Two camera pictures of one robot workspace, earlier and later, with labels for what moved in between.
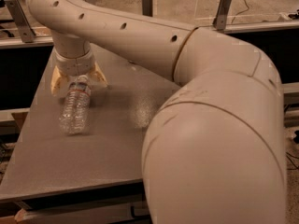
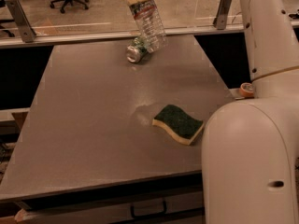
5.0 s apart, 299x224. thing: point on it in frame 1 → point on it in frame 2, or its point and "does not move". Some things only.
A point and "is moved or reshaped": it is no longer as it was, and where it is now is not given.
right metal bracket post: [220, 21] does not move
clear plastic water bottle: [73, 116] is moved or reshaped
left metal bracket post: [27, 33] does not move
